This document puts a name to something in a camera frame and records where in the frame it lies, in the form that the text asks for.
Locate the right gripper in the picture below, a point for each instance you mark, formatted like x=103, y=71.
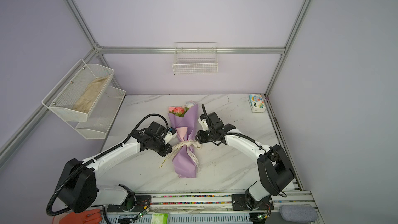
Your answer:
x=198, y=138

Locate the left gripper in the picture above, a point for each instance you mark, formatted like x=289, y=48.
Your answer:
x=167, y=150

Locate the cream printed ribbon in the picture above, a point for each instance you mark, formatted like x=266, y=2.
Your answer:
x=177, y=148

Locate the pink purple wrapping paper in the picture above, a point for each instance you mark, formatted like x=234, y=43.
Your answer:
x=184, y=121

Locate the white blue fake rose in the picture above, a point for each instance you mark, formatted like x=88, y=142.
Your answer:
x=189, y=105

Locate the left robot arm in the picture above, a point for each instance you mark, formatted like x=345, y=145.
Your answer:
x=78, y=188

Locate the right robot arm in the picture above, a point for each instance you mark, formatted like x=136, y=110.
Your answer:
x=274, y=167

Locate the lower white mesh shelf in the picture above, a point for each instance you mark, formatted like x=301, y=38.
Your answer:
x=100, y=121

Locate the white mesh shelf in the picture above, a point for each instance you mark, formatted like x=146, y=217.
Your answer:
x=100, y=121
x=65, y=94

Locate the tissue pack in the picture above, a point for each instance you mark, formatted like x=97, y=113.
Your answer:
x=257, y=103

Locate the beige cloth in shelf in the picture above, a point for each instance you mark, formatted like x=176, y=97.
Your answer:
x=86, y=101

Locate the green label box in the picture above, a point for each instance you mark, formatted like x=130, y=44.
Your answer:
x=159, y=218

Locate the orange rubber glove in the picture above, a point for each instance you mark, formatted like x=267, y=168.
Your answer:
x=87, y=217

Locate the upper white mesh shelf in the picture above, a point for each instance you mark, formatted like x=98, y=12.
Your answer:
x=65, y=94

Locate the grey sponge pad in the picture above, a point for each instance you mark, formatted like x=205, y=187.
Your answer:
x=298, y=213

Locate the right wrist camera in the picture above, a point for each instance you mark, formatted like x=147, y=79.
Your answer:
x=204, y=124

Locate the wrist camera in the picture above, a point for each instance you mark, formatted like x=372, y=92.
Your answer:
x=171, y=134
x=204, y=124

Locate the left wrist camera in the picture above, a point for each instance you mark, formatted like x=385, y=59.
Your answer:
x=171, y=134

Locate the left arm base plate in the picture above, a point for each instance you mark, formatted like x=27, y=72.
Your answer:
x=131, y=204

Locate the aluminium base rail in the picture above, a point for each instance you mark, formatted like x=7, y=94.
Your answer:
x=211, y=208

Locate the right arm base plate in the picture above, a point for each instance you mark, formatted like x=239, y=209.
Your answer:
x=245, y=202

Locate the white wire wall basket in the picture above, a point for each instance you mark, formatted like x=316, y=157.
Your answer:
x=195, y=58

